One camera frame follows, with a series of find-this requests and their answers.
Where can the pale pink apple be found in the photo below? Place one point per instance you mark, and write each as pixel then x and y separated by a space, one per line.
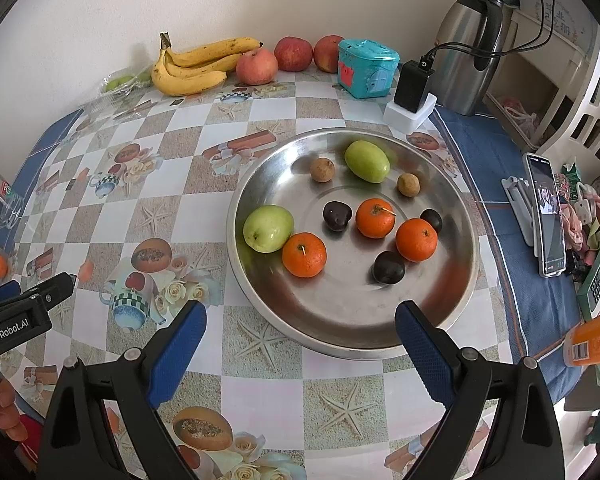
pixel 256 67

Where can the stainless steel thermos jug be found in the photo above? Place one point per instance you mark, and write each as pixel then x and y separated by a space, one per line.
pixel 472 45

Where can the yellow banana bunch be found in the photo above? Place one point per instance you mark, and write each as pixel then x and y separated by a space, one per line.
pixel 190 82

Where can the brown kiwi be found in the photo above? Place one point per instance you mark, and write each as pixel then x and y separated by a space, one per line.
pixel 408 184
pixel 322 169

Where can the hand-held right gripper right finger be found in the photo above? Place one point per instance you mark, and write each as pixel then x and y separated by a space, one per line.
pixel 422 350

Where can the pile of pink hair accessories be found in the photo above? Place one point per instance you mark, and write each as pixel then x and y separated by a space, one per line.
pixel 582 210

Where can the white plastic basket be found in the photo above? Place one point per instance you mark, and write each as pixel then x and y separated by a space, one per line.
pixel 590 105

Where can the person's left hand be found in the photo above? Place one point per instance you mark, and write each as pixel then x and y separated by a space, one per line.
pixel 7 410

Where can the plastic bag of green fruit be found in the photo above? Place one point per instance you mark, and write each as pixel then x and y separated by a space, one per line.
pixel 122 82

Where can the pink plastic bag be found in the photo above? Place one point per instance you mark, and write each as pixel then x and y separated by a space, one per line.
pixel 520 112

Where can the white phone stand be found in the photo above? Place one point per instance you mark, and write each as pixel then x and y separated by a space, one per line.
pixel 520 205

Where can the small oval green fruit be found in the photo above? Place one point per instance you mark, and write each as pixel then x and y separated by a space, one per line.
pixel 367 161

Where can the checkered printed tablecloth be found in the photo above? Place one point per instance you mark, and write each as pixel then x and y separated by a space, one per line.
pixel 260 395

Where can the black power adapter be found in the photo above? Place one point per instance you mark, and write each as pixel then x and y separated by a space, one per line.
pixel 412 85

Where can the smartphone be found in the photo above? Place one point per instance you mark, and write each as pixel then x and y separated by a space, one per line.
pixel 547 215

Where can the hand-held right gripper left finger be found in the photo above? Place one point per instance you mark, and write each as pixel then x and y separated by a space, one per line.
pixel 177 347

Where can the orange bottle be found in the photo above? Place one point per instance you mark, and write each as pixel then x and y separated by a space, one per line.
pixel 595 342

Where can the large round green fruit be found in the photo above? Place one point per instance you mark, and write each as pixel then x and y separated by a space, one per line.
pixel 267 227

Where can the teal toy house box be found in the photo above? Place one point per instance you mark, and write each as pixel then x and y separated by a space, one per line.
pixel 367 70

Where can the round dark plum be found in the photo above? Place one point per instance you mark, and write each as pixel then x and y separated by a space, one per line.
pixel 389 267
pixel 432 220

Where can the red apple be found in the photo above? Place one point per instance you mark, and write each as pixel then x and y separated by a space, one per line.
pixel 328 54
pixel 293 54

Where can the white shelf unit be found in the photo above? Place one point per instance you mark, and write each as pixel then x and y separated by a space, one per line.
pixel 560 65

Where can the stainless steel basin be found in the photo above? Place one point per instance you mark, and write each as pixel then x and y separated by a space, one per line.
pixel 350 305

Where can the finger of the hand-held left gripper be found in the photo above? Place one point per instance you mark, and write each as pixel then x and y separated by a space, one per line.
pixel 55 285
pixel 0 292

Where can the heart-shaped dark plum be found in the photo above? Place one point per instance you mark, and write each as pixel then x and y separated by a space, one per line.
pixel 337 215

